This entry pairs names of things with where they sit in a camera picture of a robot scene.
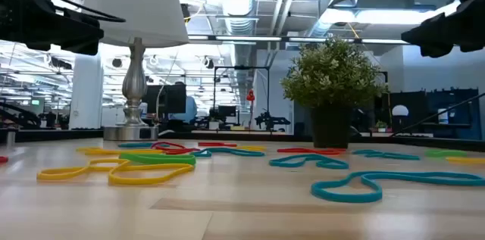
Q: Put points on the black metal background frame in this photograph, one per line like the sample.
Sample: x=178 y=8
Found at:
x=242 y=67

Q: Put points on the white shade silver table lamp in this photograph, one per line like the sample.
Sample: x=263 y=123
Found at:
x=144 y=5

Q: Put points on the white globe lamp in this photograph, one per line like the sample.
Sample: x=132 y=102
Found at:
x=400 y=110

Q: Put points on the green potted plant black pot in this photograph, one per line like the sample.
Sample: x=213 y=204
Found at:
x=329 y=77

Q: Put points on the teal rubber band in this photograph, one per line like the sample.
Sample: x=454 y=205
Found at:
x=242 y=153
x=318 y=192
x=140 y=144
x=335 y=165
x=394 y=156

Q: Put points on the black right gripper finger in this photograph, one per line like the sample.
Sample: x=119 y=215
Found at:
x=435 y=35

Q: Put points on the yellow rubber band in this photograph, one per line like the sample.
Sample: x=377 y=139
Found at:
x=252 y=148
x=466 y=160
x=94 y=151
x=112 y=178
x=41 y=175

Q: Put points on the small red object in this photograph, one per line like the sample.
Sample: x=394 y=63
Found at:
x=250 y=96

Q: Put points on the green rubber band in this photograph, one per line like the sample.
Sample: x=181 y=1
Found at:
x=443 y=153
x=166 y=160

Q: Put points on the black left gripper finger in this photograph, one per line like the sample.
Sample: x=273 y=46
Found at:
x=83 y=35

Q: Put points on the small background potted plant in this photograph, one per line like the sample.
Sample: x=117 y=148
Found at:
x=381 y=124

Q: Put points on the dark blue cabinet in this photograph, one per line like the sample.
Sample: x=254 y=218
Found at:
x=462 y=107

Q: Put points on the white canister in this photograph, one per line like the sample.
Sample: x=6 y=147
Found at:
x=443 y=116

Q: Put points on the black computer monitor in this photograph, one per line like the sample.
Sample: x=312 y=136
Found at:
x=174 y=98

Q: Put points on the background black robot arm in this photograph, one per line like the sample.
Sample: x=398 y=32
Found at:
x=271 y=120

